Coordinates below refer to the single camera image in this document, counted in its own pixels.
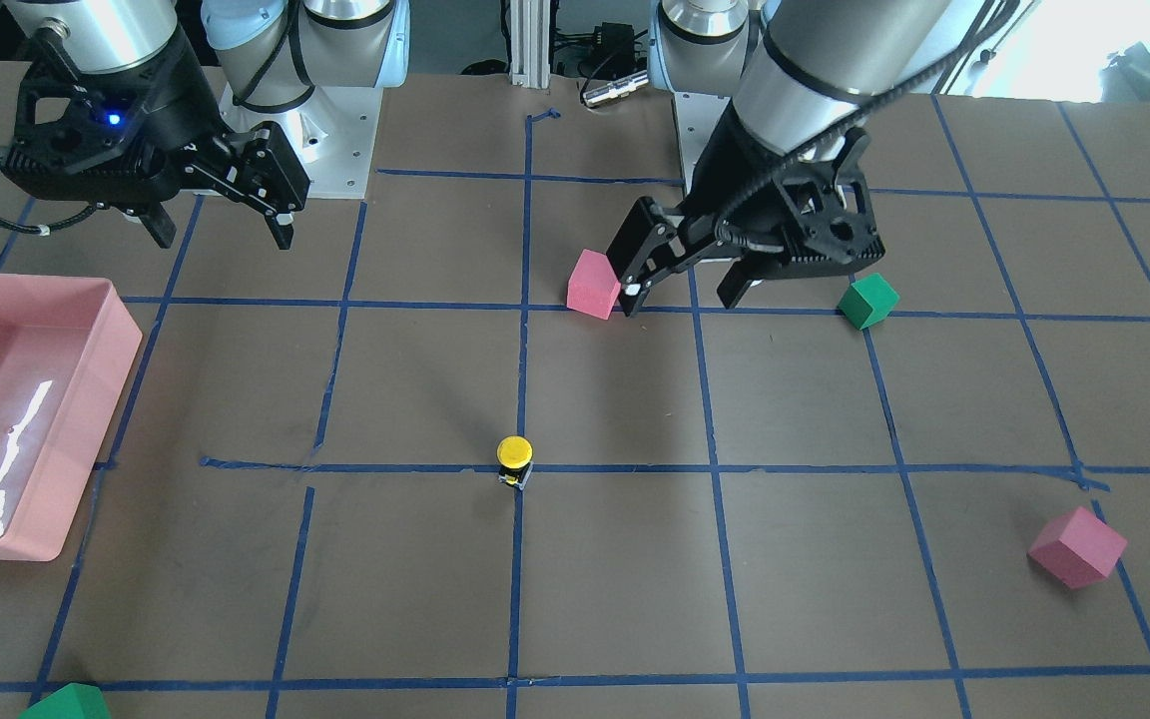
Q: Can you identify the pink foam cube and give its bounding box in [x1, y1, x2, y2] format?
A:
[1027, 508, 1130, 590]
[565, 248, 621, 322]

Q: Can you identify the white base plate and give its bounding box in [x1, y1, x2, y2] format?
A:
[674, 92, 730, 196]
[219, 86, 386, 200]

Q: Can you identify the yellow push button switch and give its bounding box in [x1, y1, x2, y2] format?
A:
[496, 435, 534, 491]

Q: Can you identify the pink plastic tray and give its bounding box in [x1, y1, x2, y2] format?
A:
[0, 274, 143, 561]

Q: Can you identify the green foam block bottom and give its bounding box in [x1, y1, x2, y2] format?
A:
[20, 683, 112, 719]

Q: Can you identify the green foam cube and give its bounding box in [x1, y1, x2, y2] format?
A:
[836, 273, 900, 332]

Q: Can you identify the aluminium profile post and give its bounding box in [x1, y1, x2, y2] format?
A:
[501, 1, 555, 92]

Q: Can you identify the black power adapter box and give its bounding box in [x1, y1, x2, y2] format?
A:
[588, 22, 635, 66]

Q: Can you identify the silver metal cylinder connector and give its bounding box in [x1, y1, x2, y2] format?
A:
[580, 70, 651, 110]

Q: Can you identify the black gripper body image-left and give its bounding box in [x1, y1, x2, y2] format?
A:
[0, 28, 232, 206]

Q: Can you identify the pink foam cube centre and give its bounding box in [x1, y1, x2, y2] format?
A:
[565, 248, 621, 322]

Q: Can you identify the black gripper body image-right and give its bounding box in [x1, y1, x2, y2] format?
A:
[680, 108, 886, 282]

